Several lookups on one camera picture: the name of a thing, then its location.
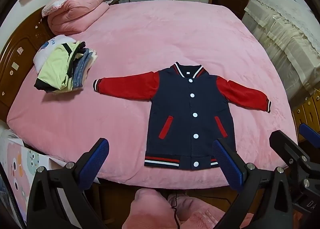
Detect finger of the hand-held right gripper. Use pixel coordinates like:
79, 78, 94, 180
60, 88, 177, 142
299, 123, 320, 149
269, 130, 312, 187

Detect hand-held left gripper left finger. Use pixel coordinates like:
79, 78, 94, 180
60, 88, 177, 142
26, 138, 110, 229

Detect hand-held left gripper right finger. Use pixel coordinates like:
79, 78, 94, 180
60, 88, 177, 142
212, 138, 294, 229

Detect navy and red varsity jacket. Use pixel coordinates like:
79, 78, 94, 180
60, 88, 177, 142
93, 62, 272, 170

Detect light wooden drawer cabinet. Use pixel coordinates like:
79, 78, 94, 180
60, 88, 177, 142
291, 89, 320, 144

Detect person's pink pajama legs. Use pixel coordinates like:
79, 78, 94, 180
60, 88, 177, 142
122, 188, 254, 229

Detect cartoon printed board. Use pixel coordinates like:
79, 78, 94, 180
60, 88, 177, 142
0, 129, 68, 221

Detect folded blue jeans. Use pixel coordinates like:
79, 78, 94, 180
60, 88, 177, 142
70, 48, 93, 90

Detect folded light green garment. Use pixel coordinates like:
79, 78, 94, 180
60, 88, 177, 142
34, 41, 87, 93

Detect cream lace-covered furniture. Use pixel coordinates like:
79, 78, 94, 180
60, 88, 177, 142
241, 0, 320, 100

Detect folded cream garment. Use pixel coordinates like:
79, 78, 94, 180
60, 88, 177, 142
89, 48, 98, 65

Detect folded dark garment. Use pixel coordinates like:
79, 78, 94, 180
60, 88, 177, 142
72, 41, 87, 60

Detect folded white printed garment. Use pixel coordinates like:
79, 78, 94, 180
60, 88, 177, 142
34, 35, 75, 72

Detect pink fleece bed blanket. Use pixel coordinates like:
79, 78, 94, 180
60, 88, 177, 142
6, 0, 299, 191

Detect wooden headboard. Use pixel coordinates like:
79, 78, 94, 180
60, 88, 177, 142
0, 6, 56, 122

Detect folded pink quilt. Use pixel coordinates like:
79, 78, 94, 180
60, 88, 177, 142
47, 0, 110, 36

